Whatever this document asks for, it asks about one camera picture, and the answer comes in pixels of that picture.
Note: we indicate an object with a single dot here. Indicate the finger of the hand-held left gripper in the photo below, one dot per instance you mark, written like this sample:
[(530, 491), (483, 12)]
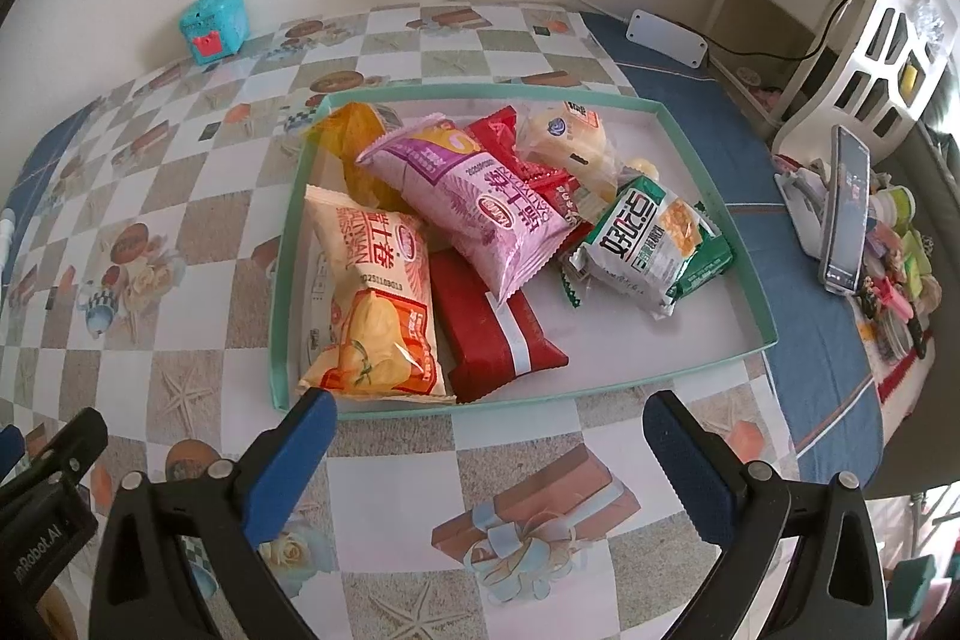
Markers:
[(9, 445), (75, 439)]

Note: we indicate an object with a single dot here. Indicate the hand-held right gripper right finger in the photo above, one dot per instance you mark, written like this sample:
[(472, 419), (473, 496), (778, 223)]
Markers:
[(690, 475)]

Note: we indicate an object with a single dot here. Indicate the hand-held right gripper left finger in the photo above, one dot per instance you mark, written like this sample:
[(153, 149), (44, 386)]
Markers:
[(294, 460)]

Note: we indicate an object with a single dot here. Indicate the teal cardboard box tray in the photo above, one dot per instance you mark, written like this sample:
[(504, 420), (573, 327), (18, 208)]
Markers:
[(637, 347)]

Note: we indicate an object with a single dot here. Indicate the cream and orange snack packet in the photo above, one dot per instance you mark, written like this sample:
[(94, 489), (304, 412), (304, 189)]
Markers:
[(367, 295)]

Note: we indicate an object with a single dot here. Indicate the dark green snack packet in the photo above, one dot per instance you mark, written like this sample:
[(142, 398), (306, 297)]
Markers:
[(709, 261)]

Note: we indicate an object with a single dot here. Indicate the dark red striped snack packet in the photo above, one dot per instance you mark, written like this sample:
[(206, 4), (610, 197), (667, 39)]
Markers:
[(487, 325)]

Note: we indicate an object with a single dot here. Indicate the green and white snack packet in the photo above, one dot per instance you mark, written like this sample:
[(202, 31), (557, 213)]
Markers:
[(645, 242)]

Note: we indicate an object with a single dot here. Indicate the pink snack packet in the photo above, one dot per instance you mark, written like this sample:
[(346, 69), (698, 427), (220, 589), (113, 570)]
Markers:
[(465, 197)]

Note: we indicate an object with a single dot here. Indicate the yellow snack packet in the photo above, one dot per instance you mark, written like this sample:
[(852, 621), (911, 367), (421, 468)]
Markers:
[(356, 141)]

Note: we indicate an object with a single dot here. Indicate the clear bun snack packet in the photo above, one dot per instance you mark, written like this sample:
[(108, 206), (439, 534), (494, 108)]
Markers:
[(566, 145)]

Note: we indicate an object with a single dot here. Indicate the bright red snack packet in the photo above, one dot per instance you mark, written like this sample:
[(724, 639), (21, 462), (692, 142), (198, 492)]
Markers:
[(499, 138)]

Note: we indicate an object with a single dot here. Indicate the checkered printed tablecloth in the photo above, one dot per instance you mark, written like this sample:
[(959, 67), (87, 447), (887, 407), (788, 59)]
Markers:
[(525, 445)]

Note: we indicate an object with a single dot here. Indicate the blue tablecloth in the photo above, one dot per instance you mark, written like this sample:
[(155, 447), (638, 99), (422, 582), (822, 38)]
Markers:
[(817, 347)]

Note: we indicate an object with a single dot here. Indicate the white handheld wand device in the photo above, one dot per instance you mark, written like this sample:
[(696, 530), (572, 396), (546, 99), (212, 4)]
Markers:
[(6, 235)]

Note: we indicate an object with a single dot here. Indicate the green square object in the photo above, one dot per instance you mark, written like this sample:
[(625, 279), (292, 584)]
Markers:
[(913, 587)]

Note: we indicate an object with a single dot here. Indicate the pile of small trinkets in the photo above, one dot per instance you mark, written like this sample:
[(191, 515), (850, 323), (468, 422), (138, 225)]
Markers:
[(900, 280)]

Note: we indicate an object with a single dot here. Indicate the white phone stand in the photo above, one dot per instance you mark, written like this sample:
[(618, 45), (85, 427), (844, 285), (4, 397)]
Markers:
[(799, 205)]

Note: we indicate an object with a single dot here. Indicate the smartphone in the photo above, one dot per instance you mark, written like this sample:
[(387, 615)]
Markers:
[(844, 212)]

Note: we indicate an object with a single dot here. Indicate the white cutout chair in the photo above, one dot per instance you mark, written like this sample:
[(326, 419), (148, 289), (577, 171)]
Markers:
[(862, 85)]

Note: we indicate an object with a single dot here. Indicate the white power strip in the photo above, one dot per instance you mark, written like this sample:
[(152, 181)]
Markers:
[(667, 39)]

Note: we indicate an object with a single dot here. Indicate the teal toy box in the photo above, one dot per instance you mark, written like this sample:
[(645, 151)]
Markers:
[(214, 21)]

